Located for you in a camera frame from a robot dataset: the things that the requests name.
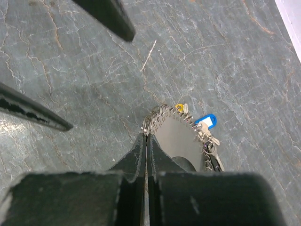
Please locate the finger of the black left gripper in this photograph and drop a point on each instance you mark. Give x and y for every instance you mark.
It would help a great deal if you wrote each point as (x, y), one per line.
(18, 105)
(112, 15)

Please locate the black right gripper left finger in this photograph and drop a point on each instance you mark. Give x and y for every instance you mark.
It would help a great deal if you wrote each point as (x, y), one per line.
(130, 207)

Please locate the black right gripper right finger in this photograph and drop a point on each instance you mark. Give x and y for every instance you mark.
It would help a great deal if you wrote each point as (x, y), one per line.
(164, 184)

